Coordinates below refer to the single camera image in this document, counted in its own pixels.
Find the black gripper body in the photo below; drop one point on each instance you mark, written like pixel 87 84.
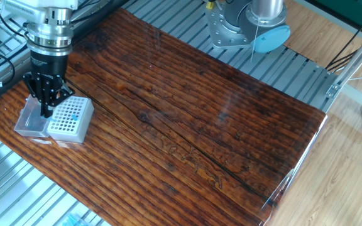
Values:
pixel 49 66

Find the clear plastic box lid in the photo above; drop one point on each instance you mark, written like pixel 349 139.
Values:
pixel 27 124

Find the glossy wood grain board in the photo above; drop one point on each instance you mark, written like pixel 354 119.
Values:
pixel 184 157

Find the yellow tag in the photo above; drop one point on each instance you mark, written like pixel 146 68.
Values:
pixel 210 4

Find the white pipette tip holder box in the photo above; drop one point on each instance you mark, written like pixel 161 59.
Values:
pixel 74 128

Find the clear pack of blue tips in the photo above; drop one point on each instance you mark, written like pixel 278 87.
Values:
pixel 72 219

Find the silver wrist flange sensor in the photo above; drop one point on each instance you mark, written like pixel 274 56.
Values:
pixel 50 34

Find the silver vented wrist box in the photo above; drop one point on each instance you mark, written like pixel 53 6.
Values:
pixel 24 9

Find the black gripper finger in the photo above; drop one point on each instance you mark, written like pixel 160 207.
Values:
pixel 36 88
pixel 60 94

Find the aluminium frame post with bracket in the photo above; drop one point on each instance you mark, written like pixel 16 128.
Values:
pixel 354 59

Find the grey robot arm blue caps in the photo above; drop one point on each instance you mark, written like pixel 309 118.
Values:
pixel 262 34

